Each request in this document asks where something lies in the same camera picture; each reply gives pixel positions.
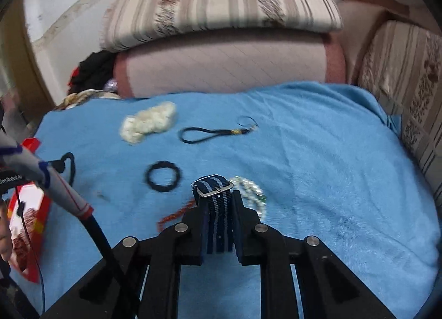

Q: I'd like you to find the black cord lanyard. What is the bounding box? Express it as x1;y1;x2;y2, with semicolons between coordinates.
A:
179;116;259;145

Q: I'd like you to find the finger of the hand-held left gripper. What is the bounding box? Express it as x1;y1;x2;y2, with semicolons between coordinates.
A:
43;159;67;174

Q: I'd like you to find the red bead bracelet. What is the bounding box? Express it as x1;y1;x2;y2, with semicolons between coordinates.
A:
157;198;197;233

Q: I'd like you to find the pink bolster cushion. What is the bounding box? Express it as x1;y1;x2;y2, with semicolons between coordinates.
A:
114;27;347;98

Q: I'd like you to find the patterned beige cloth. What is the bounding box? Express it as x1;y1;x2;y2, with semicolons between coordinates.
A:
55;89;121;110

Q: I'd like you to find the wooden door with glass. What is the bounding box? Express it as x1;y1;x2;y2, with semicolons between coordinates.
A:
0;11;52;116

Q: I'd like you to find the white dotted scrunchie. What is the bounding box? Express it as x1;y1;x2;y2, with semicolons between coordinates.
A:
119;101;178;145

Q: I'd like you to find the pile of dark clothes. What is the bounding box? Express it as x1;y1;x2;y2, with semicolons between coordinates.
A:
67;51;120;95

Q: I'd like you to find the pink sofa cushion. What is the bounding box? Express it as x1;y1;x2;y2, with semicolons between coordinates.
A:
336;0;389;85

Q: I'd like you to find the blue blanket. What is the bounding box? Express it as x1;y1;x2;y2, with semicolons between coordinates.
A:
33;80;442;319

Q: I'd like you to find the striped floral cushion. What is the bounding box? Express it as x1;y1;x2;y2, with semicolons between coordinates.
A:
357;20;442;209
100;0;343;52

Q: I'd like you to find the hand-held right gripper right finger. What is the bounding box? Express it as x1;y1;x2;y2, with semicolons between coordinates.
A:
231;189;398;319

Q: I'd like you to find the pearl bracelet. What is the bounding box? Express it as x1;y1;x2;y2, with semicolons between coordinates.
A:
230;176;268;219

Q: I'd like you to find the white sleeved black cable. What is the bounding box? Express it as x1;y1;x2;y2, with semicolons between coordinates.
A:
0;129;142;319

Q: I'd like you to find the person's left hand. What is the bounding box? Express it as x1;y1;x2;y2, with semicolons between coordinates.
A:
0;198;14;262

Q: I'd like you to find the red jewelry box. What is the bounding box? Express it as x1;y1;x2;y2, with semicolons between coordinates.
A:
7;182;52;283

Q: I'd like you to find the navy striped watch strap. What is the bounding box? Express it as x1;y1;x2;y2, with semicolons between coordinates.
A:
191;174;235;255

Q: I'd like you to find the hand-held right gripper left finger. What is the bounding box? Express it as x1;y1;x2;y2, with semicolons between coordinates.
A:
43;198;208;319

